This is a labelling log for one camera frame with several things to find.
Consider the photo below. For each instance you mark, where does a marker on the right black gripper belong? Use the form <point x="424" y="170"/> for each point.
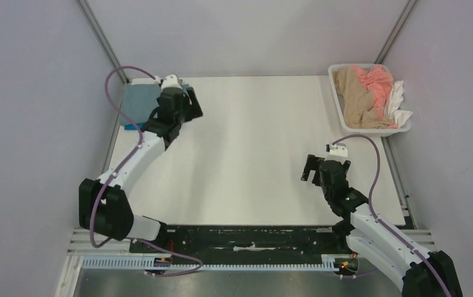
<point x="321" y="167"/>

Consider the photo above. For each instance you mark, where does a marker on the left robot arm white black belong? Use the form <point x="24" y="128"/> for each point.
<point x="104" y="205"/>

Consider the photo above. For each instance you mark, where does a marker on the white t shirt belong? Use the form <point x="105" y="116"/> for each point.
<point x="392" y="108"/>

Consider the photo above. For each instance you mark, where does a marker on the left aluminium frame post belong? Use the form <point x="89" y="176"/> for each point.
<point x="98" y="32"/>

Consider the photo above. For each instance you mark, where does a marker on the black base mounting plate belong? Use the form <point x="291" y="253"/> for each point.
<point x="255" y="245"/>

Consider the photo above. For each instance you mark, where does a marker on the white plastic laundry basket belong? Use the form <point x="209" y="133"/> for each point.
<point x="339" y="106"/>

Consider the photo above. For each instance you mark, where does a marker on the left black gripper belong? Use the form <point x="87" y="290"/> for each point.
<point x="193" y="109"/>

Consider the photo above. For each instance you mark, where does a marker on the grey-blue t shirt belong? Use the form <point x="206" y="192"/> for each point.
<point x="139" y="104"/>

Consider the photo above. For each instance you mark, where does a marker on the beige t shirt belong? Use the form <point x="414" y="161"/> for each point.
<point x="356" y="98"/>

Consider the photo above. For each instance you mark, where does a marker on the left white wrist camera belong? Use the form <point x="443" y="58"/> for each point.
<point x="169" y="81"/>

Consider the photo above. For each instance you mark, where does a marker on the pink t shirt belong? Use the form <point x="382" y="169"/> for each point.
<point x="379" y="83"/>

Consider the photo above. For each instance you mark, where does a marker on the folded bright blue t shirt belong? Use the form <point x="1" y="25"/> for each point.
<point x="133" y="127"/>

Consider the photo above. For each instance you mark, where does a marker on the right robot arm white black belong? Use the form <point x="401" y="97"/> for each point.
<point x="414" y="269"/>

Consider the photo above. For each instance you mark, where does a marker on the aluminium frame post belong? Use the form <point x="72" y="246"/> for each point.
<point x="400" y="23"/>
<point x="98" y="32"/>

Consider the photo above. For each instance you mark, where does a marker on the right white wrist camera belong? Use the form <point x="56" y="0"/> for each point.
<point x="336" y="151"/>

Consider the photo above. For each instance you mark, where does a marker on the right aluminium frame post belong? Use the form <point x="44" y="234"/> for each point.
<point x="400" y="23"/>

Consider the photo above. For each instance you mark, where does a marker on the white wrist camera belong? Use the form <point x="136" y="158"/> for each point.
<point x="336" y="151"/>
<point x="169" y="81"/>

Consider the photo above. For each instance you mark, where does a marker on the white slotted cable duct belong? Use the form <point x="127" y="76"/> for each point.
<point x="326" y="264"/>

